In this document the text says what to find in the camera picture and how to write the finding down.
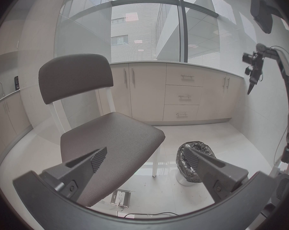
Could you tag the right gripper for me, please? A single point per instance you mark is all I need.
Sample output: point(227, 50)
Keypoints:
point(256, 71)

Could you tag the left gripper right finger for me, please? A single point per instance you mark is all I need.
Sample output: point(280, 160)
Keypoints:
point(214, 174)

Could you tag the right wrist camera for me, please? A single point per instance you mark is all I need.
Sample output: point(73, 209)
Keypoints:
point(247, 58)

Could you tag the cream cabinet with tap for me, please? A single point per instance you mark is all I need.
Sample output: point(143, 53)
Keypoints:
point(5, 118)

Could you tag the dark grey white-framed chair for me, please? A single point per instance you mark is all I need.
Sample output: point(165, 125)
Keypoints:
point(111, 133)

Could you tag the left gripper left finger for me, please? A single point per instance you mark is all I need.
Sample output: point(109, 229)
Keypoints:
point(77, 174)

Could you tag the window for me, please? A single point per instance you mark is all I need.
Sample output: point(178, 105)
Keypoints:
point(144, 32)

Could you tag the black wall panel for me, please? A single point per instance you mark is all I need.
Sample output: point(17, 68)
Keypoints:
point(17, 83)

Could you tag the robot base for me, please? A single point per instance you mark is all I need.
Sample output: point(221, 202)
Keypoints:
point(283, 188)

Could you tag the cream cabinet with drawers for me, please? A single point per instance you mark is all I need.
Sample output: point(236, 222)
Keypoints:
point(182, 94)

